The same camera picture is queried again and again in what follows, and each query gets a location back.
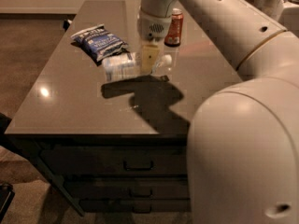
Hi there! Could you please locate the drawer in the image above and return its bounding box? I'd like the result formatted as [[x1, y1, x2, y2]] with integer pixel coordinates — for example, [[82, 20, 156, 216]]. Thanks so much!
[[40, 147, 187, 176], [64, 177, 189, 200], [79, 199, 191, 214]]

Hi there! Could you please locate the metal counter shelf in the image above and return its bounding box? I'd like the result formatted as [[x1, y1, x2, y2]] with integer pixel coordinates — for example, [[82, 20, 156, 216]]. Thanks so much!
[[246, 0, 282, 21]]

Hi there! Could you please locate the top left drawer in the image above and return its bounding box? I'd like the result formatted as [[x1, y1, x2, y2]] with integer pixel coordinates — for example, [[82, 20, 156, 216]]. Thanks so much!
[[40, 147, 187, 176]]

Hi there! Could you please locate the bottom left drawer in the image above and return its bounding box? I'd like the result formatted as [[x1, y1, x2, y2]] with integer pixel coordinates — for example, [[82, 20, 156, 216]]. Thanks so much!
[[79, 199, 191, 214]]

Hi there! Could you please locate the black chair at left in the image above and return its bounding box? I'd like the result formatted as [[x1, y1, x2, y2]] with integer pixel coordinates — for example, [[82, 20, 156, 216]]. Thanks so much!
[[0, 183, 15, 219]]

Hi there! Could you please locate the middle left drawer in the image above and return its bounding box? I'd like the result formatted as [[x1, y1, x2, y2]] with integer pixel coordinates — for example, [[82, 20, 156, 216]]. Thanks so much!
[[64, 177, 189, 200]]

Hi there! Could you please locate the blue chip bag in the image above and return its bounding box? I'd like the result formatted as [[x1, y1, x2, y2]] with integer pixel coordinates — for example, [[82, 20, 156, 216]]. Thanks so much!
[[71, 24, 129, 63]]

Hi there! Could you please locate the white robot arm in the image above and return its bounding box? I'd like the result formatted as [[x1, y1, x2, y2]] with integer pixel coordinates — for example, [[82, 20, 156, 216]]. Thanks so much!
[[138, 0, 299, 224]]

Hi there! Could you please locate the red coke can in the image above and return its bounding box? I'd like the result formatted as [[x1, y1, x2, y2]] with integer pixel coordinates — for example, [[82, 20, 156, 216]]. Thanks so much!
[[164, 8, 184, 47]]

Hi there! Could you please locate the dark drawer cabinet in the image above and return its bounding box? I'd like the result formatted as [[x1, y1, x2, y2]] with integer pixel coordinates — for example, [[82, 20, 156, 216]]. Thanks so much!
[[7, 134, 190, 215]]

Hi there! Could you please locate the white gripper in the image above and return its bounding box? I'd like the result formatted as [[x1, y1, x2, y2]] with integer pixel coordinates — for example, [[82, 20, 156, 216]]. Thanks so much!
[[137, 10, 171, 74]]

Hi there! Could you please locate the blue plastic water bottle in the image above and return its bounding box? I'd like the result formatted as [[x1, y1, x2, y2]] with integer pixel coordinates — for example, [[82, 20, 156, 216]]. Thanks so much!
[[102, 52, 172, 82]]

